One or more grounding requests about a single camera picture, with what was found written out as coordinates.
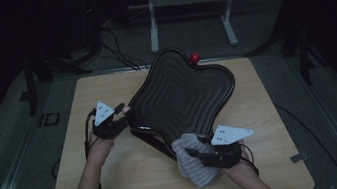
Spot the black wavy tray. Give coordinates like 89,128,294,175
117,38,247,168

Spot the black pole with red light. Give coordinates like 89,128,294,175
81,0,105,52

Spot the left hand-held gripper cable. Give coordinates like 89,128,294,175
39,108,109,189

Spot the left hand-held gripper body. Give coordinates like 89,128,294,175
88,96,131,142

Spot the person's left hand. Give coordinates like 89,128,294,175
83,131,119,168

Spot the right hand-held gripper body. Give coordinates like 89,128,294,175
195,119,260,173

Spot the person's right hand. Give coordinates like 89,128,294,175
221,153,259,185

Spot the purple white fluffy cloth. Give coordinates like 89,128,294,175
170,128,224,189

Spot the right hand-held gripper cable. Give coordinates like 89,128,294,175
239,141,260,178

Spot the black floor cable bundle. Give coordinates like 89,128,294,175
72,21,150,80

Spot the grey tape piece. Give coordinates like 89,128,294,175
289,151,311,164

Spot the red ball knob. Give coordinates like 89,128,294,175
189,51,202,65

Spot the black tripod stand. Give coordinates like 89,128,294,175
21,49,98,117
241,18,325,95

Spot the hand-held gripper cable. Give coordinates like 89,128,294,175
39,108,109,189
239,141,260,178

